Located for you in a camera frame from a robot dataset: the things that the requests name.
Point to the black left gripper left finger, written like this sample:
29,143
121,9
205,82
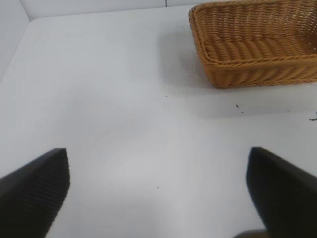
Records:
32,193

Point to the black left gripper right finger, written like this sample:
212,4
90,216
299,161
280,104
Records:
284,193

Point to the woven wicker basket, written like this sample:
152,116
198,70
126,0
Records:
255,49

